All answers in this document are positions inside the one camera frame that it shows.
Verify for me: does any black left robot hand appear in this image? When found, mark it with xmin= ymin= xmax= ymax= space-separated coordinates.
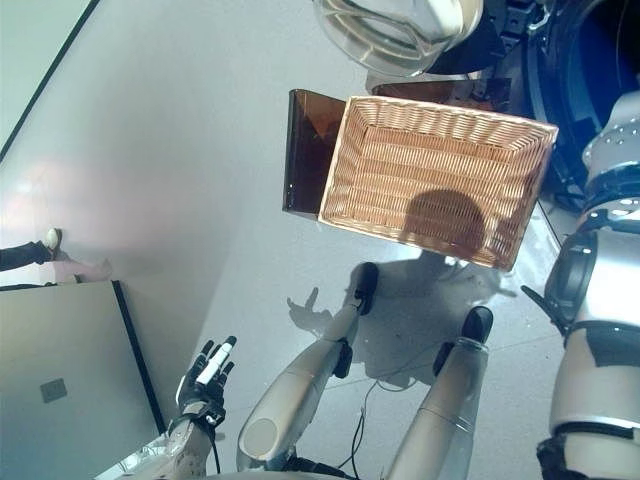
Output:
xmin=176 ymin=335 xmax=237 ymax=419

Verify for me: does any grey front-load washing machine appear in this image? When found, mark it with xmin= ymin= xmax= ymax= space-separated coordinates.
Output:
xmin=517 ymin=0 xmax=640 ymax=211

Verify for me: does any grey panel with black edge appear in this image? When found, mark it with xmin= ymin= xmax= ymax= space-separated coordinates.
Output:
xmin=0 ymin=279 xmax=166 ymax=480

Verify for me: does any person leg with shoe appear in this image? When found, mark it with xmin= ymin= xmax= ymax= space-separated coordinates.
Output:
xmin=0 ymin=227 xmax=64 ymax=274

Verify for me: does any silver right robot leg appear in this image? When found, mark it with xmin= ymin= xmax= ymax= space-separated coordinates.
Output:
xmin=387 ymin=306 xmax=495 ymax=480

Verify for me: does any brown acrylic stand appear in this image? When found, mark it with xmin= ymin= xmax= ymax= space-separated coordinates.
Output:
xmin=281 ymin=77 xmax=514 ymax=215

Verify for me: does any wicker laundry basket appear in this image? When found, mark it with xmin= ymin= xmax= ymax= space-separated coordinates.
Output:
xmin=318 ymin=94 xmax=560 ymax=274

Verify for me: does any round glass washer door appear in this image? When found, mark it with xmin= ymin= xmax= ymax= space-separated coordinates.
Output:
xmin=309 ymin=0 xmax=506 ymax=79

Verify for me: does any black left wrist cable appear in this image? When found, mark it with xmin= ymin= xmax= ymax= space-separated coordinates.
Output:
xmin=199 ymin=412 xmax=225 ymax=475

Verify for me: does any black floor cable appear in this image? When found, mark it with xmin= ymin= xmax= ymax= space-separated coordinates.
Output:
xmin=348 ymin=379 xmax=401 ymax=477

